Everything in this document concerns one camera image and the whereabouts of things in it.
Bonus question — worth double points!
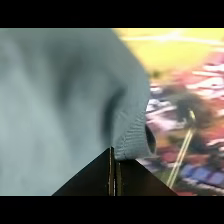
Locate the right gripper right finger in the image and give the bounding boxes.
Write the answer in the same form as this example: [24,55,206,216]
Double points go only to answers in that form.
[115,158,178,197]

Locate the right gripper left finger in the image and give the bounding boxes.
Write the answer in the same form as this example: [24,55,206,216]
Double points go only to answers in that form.
[51,146,116,197]

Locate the blue shirt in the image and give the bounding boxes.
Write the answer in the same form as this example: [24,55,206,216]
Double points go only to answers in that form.
[0,28,157,197]

